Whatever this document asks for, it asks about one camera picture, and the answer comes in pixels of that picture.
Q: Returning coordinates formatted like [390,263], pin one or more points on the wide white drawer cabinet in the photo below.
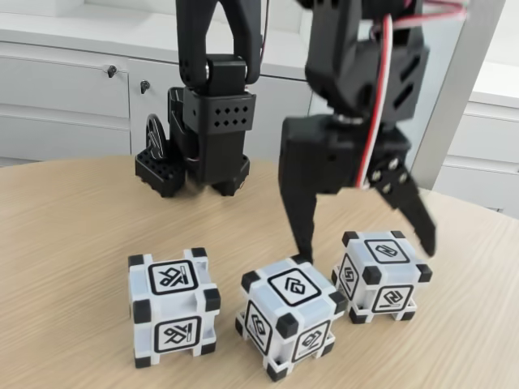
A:
[61,93]

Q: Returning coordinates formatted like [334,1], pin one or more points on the narrow white drawer cabinet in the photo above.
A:
[486,138]

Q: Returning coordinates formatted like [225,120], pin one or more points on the grey metal post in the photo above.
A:
[458,101]

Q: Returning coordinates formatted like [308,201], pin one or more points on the black round disc with logo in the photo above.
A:
[156,138]

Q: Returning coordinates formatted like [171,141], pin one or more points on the white cube lightning print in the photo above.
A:
[399,297]

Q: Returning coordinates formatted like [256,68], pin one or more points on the white cube crossed tools print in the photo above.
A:
[174,300]

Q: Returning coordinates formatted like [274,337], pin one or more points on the white cube nested houses print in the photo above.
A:
[292,287]

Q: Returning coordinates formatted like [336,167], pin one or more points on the black cabinet key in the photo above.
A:
[111,71]
[144,86]

